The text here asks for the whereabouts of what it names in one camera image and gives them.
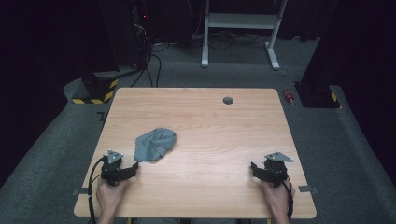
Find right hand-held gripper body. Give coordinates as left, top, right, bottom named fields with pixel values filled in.
left=262, top=151, right=294, bottom=189

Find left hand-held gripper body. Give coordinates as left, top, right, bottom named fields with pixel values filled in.
left=100, top=149, right=126, bottom=188

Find grey cloth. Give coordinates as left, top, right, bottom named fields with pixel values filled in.
left=134, top=127, right=177, bottom=163

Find person's left hand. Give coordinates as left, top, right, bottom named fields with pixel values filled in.
left=95, top=178, right=131, bottom=219

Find person's right hand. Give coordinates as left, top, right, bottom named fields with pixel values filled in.
left=260, top=179, right=295, bottom=219

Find grey tape strip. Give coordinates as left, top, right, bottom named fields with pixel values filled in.
left=297, top=185, right=319, bottom=195
left=71, top=187, right=93, bottom=197

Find red can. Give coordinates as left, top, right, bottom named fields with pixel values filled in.
left=282, top=89, right=296, bottom=106

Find black yellow striped stand base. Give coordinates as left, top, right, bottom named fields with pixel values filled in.
left=71, top=70, right=120, bottom=105

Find dark equipment cabinet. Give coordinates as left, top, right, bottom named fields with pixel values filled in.
left=98, top=0, right=153, bottom=71

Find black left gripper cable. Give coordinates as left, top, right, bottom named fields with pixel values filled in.
left=87, top=156, right=107, bottom=224

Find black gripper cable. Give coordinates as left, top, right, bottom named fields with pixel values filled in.
left=280, top=181, right=295, bottom=223
left=87, top=156, right=107, bottom=224

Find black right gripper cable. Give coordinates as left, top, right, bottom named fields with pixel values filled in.
left=280, top=181, right=295, bottom=223

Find black floor cables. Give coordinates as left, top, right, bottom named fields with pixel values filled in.
left=130, top=41, right=171, bottom=89

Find cables under white stand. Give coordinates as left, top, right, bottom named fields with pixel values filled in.
left=186, top=29, right=270, bottom=51

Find white metal stand frame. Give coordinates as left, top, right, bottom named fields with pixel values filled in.
left=200, top=0, right=290, bottom=71

